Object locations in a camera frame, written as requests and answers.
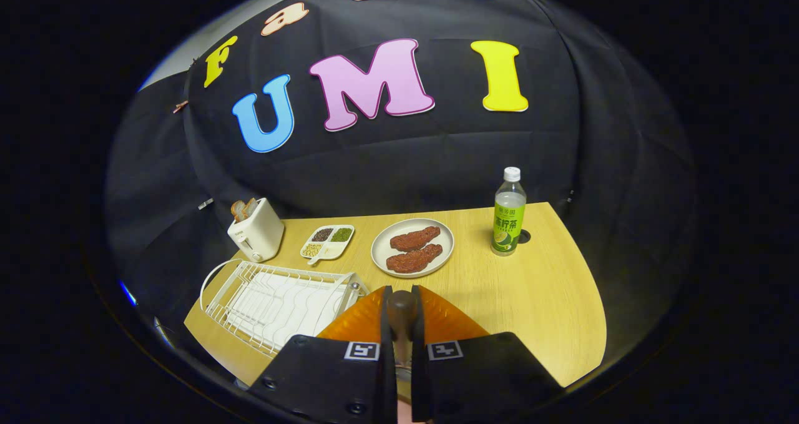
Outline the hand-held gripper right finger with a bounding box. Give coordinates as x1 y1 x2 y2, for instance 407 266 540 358
411 285 562 424

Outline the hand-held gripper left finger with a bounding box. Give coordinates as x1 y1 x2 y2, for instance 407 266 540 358
248 285 398 424

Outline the wooden handle spoon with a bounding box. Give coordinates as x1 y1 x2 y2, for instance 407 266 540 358
386 290 420 381

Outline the white wire dish rack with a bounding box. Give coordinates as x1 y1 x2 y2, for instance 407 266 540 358
200 260 369 357

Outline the white round plate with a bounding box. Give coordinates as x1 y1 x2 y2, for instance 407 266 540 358
371 218 455 279

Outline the white divided condiment dish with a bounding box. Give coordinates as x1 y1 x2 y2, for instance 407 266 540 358
300 225 355 266

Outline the brown meat piece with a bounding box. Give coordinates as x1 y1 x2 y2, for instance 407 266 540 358
390 226 441 252
386 244 443 274

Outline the green label drink bottle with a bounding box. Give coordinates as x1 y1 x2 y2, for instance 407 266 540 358
491 167 527 257

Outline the white toaster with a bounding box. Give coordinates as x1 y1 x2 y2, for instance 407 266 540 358
227 197 285 263

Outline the black backdrop cloth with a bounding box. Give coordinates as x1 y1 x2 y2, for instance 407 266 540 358
106 0 699 375

